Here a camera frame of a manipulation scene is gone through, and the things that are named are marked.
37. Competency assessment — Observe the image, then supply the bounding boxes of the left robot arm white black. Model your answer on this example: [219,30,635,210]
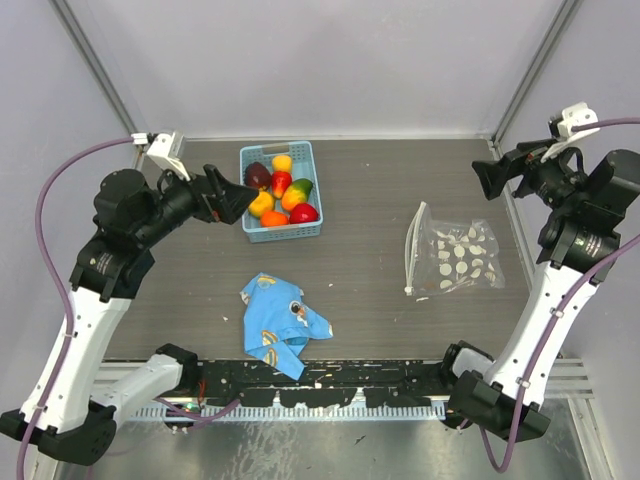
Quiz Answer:
[1,165,258,466]

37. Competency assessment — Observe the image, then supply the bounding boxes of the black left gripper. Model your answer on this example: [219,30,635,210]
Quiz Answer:
[134,157,257,247]

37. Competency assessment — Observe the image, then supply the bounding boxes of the clear polka dot zip bag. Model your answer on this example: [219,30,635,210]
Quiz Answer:
[404,202,505,298]

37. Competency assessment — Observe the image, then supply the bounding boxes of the light blue plastic basket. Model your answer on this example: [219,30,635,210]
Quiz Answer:
[239,141,323,243]

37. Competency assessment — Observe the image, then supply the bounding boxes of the small orange fake tangerine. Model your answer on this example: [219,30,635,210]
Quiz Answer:
[272,154,293,173]

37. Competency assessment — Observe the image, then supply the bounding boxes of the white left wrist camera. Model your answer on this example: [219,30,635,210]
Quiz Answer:
[131,131,191,181]

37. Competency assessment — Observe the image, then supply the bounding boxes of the bright orange fake ball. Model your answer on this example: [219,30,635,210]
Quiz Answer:
[260,210,289,228]

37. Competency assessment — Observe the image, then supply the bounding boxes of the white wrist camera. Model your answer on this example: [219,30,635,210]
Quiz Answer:
[541,102,600,163]
[131,131,191,181]

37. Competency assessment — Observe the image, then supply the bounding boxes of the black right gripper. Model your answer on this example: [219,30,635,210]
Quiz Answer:
[473,134,587,211]

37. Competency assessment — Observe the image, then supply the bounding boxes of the red fake strawberry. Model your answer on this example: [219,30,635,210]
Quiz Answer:
[271,172,292,200]

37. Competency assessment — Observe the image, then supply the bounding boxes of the yellow fake lemon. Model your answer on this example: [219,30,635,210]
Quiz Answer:
[248,190,275,219]

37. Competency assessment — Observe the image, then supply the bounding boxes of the orange fake fruit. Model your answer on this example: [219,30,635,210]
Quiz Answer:
[281,178,314,212]

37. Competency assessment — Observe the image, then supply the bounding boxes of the blue patterned cloth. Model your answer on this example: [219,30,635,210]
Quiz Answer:
[240,273,333,380]

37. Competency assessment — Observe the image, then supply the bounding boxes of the white slotted cable duct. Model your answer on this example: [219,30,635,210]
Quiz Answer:
[129,398,446,422]

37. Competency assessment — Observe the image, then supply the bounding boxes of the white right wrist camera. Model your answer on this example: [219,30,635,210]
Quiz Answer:
[541,102,600,163]

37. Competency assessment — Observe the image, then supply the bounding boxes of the dark red fake fruit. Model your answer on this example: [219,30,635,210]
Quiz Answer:
[244,162,272,191]

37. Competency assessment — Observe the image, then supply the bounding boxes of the red fake apple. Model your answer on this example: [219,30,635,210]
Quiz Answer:
[289,203,319,224]

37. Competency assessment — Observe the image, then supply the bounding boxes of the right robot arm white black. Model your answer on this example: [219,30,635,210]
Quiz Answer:
[438,139,639,442]

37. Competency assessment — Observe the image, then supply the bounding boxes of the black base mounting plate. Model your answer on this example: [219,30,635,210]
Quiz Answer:
[194,360,449,408]

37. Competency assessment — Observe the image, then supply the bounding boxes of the aluminium frame rail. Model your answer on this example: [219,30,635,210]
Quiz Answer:
[545,358,594,400]

